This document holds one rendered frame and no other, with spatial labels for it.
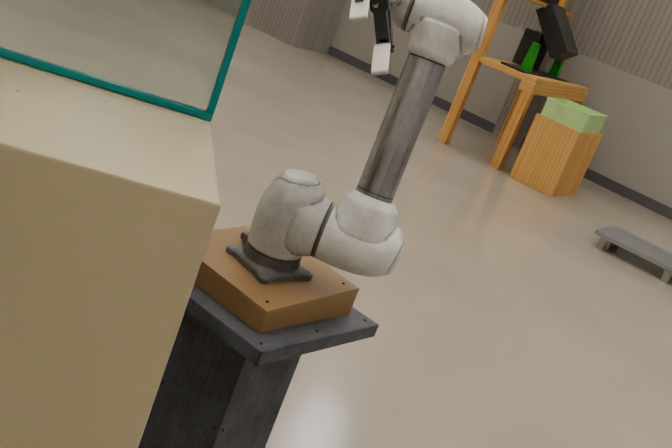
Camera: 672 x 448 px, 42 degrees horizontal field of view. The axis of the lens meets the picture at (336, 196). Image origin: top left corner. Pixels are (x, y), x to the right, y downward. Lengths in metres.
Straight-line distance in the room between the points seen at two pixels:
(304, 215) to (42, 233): 1.28
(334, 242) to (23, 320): 1.27
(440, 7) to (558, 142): 6.65
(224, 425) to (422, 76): 1.05
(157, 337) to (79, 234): 0.16
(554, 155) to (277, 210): 6.72
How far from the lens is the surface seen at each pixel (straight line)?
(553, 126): 8.83
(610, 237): 7.53
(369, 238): 2.23
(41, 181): 1.02
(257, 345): 2.13
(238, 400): 2.41
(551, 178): 8.83
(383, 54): 1.59
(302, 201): 2.24
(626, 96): 10.69
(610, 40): 10.84
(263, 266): 2.31
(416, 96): 2.23
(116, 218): 1.03
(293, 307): 2.24
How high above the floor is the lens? 1.60
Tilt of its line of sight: 16 degrees down
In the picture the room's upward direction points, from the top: 21 degrees clockwise
